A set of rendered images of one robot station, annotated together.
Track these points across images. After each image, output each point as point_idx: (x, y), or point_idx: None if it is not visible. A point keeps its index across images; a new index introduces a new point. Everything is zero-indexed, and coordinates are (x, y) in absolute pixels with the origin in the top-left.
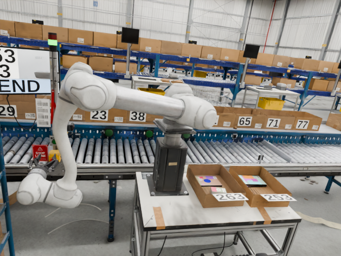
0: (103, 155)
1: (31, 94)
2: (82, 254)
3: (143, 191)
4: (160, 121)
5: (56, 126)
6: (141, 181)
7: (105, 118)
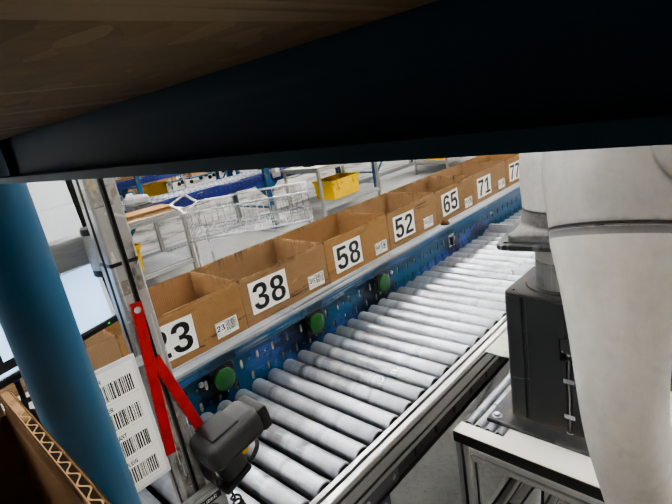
0: (302, 449)
1: (13, 380)
2: None
3: (572, 465)
4: (529, 234)
5: (662, 412)
6: (510, 442)
7: (192, 343)
